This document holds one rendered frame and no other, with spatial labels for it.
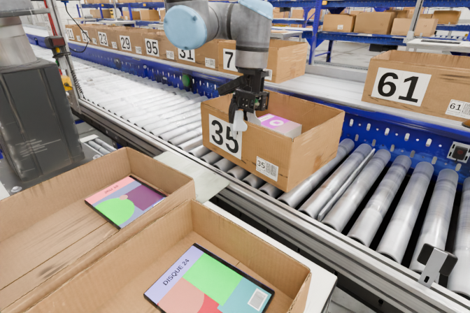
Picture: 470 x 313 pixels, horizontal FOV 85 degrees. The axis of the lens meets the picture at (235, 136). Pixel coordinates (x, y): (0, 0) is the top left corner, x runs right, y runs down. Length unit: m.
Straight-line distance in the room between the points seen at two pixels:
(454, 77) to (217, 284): 0.91
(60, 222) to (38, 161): 0.26
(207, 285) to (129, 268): 0.15
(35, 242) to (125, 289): 0.26
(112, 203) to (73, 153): 0.32
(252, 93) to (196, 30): 0.24
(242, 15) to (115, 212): 0.57
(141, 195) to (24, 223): 0.26
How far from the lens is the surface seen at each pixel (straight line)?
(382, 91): 1.10
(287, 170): 0.71
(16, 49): 0.92
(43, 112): 0.92
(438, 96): 1.08
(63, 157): 0.98
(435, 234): 0.78
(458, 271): 0.73
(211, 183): 0.78
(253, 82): 0.72
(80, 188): 0.80
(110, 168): 0.82
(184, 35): 0.60
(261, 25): 0.70
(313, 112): 0.96
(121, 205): 0.71
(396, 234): 0.73
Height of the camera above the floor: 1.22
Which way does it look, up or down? 27 degrees down
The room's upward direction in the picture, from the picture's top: straight up
